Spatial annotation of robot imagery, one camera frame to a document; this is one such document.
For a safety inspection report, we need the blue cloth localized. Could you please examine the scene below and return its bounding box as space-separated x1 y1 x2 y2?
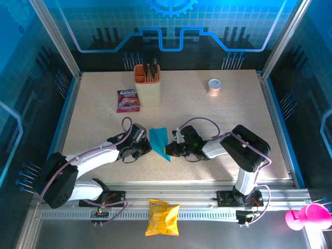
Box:
148 126 172 163

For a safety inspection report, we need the red candy bag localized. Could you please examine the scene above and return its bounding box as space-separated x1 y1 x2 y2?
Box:
116 89 141 114

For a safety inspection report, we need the beige utensil holder orange rim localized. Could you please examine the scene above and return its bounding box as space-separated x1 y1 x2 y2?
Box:
133 64 162 107

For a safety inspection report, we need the small orange can white lid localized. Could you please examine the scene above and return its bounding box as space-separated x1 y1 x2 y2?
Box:
207 78 222 98

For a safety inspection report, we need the yellow chips bag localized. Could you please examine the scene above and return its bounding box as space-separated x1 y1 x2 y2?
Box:
145 199 181 237

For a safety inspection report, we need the left circuit board with LED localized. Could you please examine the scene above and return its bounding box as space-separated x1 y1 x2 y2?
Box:
90 206 109 217

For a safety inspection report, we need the circuit board with led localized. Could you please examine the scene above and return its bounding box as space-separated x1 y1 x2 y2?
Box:
90 206 109 217
235 210 260 225

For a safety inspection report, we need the short black kitchen utensil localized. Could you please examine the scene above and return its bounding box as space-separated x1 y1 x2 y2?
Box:
142 61 153 78

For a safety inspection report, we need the right circuit board with LED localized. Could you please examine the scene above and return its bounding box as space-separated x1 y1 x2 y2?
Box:
235 210 260 225

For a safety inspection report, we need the pink plastic goblet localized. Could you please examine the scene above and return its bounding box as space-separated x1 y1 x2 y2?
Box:
284 203 332 231

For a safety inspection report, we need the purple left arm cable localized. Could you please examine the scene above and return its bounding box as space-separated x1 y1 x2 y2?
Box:
38 116 134 226

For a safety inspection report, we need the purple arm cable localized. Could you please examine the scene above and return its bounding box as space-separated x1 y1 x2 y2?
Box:
177 117 272 228
38 116 134 226

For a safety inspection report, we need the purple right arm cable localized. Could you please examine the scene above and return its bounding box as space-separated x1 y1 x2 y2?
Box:
177 117 272 228

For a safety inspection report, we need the aluminium front rail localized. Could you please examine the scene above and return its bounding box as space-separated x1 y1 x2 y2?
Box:
32 181 312 208

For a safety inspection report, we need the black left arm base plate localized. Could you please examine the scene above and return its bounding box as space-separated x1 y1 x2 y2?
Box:
78 190 127 208

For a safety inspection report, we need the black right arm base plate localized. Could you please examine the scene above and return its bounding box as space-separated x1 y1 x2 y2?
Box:
216 190 264 208

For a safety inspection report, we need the aluminium side rail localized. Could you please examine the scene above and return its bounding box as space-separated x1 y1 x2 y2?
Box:
43 72 84 189
256 71 307 189

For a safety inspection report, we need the slotted grey cable duct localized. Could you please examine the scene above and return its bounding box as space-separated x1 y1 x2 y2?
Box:
40 209 241 222

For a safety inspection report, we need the aluminium frame post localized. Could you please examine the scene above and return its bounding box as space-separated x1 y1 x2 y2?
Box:
29 0 83 78
261 0 314 78

